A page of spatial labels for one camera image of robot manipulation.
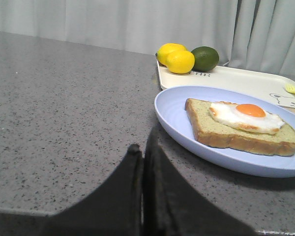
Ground bottom bread slice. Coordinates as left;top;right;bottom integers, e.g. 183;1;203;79
185;98;295;156

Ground green lime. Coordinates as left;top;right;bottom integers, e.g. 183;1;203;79
191;46;219;72

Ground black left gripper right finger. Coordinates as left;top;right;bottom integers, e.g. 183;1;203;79
143;128;256;236

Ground light blue round plate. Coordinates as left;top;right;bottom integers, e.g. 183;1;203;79
154;86;295;177

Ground white bear-print tray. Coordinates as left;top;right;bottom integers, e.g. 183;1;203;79
157;63;295;108

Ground front yellow lemon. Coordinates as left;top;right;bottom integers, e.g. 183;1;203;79
165;50;195;74

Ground grey curtain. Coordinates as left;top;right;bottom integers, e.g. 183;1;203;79
0;0;295;76

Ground rear yellow lemon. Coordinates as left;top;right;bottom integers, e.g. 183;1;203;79
156;43;187;66

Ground yellow lemon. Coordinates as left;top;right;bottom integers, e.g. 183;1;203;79
165;50;195;74
156;43;187;66

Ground fried egg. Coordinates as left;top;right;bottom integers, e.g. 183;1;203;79
208;102;285;135

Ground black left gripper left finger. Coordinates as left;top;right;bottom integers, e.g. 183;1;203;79
39;144;144;236

